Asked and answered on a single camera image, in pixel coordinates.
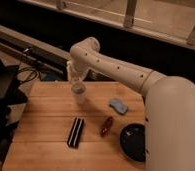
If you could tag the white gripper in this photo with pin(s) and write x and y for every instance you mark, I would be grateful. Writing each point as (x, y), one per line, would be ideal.
(74, 75)

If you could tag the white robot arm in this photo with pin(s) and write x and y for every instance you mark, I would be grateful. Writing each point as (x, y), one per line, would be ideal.
(169, 105)

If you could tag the dark ceramic bowl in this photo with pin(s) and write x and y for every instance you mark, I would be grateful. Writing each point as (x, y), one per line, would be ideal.
(132, 142)

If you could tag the clear plastic cup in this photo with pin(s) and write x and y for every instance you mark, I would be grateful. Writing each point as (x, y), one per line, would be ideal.
(78, 90)

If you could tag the blue sponge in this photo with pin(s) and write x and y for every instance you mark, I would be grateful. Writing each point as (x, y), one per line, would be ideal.
(118, 106)

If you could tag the red pocket knife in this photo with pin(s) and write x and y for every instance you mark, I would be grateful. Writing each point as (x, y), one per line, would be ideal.
(106, 126)

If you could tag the black white striped box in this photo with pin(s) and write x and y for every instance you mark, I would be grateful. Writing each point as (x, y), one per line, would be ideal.
(75, 133)

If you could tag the black equipment stand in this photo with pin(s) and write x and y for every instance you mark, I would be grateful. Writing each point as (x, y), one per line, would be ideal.
(10, 94)

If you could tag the metal rail beam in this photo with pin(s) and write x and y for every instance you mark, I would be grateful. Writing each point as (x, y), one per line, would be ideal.
(18, 45)

